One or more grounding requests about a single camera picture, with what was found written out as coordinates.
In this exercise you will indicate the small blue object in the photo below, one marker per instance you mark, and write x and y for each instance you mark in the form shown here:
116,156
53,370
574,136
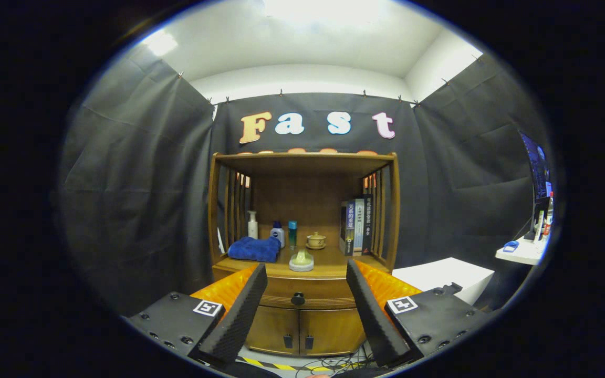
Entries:
511,246

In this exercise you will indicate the blue towel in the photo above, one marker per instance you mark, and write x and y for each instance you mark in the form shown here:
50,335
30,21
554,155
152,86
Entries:
252,249

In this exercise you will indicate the wooden countertop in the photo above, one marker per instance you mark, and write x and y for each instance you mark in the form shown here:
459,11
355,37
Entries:
329,262

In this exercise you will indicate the white bottle blue cap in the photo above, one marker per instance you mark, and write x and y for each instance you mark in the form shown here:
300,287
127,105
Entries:
278,235

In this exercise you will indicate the computer monitor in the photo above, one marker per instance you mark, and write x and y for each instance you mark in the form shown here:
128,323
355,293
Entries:
539,168

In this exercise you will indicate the black book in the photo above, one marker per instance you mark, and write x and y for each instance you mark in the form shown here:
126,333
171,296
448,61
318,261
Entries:
367,226

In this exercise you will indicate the teal bottle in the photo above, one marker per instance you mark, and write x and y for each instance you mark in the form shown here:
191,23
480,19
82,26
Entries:
292,233

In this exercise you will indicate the white pump bottle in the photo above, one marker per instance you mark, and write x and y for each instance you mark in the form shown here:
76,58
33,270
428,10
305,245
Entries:
252,230

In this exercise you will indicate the beige lidded teacup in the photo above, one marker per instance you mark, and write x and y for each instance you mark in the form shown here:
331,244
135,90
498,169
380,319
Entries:
316,239

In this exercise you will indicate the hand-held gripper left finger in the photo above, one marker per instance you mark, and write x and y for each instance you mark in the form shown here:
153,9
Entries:
242,320

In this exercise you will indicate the wooden drawer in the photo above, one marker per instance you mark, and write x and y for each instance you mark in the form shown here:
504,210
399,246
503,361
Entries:
323,294

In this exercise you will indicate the dark blue book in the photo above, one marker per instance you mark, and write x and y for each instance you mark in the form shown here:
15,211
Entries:
350,226

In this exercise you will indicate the white book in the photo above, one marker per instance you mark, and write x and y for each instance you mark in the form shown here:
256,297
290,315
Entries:
358,226

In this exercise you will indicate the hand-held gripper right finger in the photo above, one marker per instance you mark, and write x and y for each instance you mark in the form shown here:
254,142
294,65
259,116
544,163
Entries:
376,320

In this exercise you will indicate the wooden cabinet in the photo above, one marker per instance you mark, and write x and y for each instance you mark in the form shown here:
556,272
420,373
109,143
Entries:
308,199

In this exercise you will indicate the beige saucer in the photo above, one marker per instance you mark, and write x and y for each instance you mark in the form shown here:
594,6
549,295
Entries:
316,247

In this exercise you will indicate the white desk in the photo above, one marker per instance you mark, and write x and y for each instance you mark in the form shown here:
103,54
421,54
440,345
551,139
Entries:
523,255

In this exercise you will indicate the small ceiling light panel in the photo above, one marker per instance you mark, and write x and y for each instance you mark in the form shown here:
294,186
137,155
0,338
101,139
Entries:
159,43

